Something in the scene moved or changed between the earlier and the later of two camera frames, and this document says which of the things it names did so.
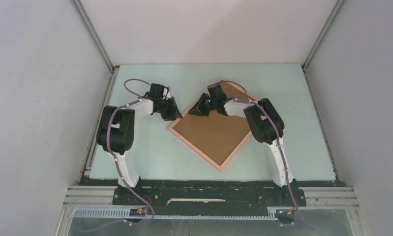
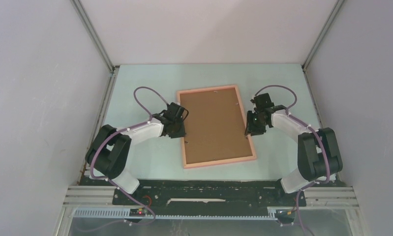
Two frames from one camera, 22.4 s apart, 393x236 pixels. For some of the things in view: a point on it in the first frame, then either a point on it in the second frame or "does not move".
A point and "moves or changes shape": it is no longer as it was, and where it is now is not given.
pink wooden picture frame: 186,113 moves or changes shape
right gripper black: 198,109 → 250,128
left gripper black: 174,113 → 181,132
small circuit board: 138,212 does not move
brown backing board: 216,134 moves or changes shape
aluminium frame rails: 313,198 does not move
